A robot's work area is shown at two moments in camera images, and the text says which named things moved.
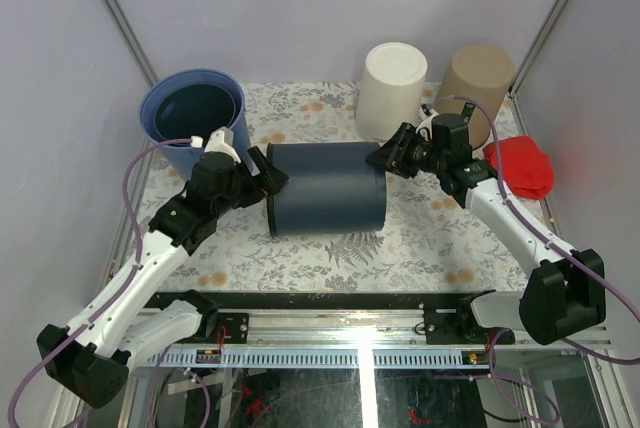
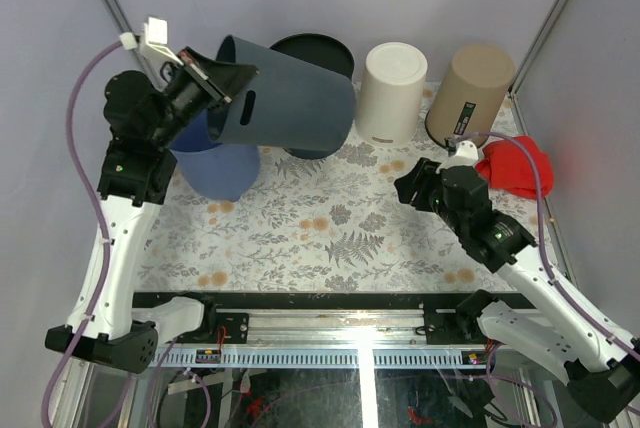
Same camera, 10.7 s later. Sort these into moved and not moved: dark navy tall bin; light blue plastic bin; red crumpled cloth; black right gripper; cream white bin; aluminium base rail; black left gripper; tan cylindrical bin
Moved: dark navy tall bin; light blue plastic bin; black left gripper; black right gripper
Not moved: cream white bin; red crumpled cloth; aluminium base rail; tan cylindrical bin
